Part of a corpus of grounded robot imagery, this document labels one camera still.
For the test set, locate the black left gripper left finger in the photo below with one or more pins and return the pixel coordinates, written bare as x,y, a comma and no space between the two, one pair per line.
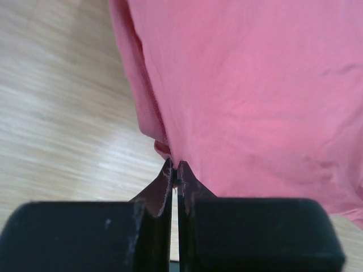
92,236

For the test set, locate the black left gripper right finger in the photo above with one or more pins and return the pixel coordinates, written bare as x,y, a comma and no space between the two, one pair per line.
252,234

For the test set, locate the dusty rose t-shirt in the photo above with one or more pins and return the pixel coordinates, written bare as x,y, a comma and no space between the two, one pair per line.
261,98

